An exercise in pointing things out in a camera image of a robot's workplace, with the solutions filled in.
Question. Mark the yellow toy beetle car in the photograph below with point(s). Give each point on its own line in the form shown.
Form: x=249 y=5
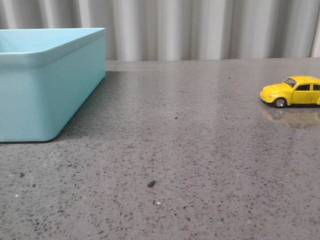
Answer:
x=304 y=90

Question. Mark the white pleated curtain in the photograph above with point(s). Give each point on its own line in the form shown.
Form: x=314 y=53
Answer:
x=169 y=30

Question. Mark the light blue plastic box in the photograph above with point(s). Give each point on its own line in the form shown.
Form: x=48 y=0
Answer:
x=45 y=76

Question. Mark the small black debris piece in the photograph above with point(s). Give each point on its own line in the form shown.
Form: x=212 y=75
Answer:
x=151 y=184

